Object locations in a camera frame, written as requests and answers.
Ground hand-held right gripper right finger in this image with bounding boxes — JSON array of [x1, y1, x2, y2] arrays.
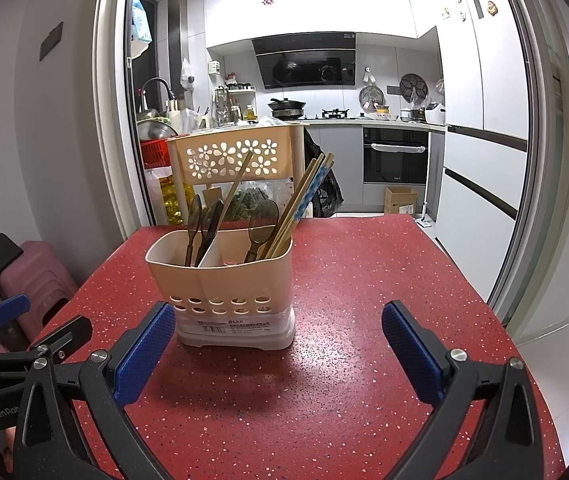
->
[[381, 300, 547, 480]]

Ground black built-in oven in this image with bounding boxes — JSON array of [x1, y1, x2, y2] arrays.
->
[[363, 126, 430, 185]]

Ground black kitchen faucet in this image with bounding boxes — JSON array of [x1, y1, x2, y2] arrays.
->
[[140, 77, 175, 113]]

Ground beige plastic utensil holder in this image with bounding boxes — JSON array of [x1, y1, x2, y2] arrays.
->
[[145, 230, 297, 348]]

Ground metal pot lid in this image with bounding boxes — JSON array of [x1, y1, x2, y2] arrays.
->
[[138, 117, 179, 141]]

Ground bag of green vegetables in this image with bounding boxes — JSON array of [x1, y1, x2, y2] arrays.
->
[[224, 185, 295, 221]]

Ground stacked pink plastic stools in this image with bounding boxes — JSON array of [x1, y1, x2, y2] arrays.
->
[[0, 240, 81, 356]]

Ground white spice rack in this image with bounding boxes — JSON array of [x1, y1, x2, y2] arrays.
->
[[214, 82, 258, 126]]

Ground white wall cabinets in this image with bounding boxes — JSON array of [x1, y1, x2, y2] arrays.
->
[[206, 0, 440, 51]]

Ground red plastic basket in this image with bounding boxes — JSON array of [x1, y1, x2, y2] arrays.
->
[[139, 137, 172, 171]]

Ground black wok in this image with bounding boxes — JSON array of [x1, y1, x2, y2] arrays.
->
[[267, 98, 308, 118]]

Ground round metal steamer plate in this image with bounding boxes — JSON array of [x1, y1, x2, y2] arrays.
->
[[358, 85, 384, 111]]

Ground white refrigerator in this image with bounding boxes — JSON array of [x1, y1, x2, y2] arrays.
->
[[434, 0, 532, 306]]

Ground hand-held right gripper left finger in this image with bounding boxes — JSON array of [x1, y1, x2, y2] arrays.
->
[[12, 301, 176, 480]]

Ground grey sliding door frame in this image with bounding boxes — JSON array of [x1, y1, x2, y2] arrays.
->
[[92, 0, 569, 331]]

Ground black range hood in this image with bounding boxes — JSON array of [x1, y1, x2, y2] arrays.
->
[[252, 31, 357, 91]]

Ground black hanging bag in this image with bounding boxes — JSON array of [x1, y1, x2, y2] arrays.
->
[[304, 132, 344, 219]]

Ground beige flower-cutout trolley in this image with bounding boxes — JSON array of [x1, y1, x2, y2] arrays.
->
[[166, 127, 306, 226]]

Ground light blue cloth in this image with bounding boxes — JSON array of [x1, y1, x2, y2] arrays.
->
[[132, 0, 154, 43]]

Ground cardboard box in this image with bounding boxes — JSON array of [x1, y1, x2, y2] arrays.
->
[[384, 186, 420, 217]]

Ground dark wall switch panel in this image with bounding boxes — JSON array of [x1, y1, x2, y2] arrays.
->
[[39, 21, 64, 62]]

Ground blue patterned chopstick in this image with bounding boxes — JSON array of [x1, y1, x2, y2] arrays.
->
[[289, 162, 334, 233]]

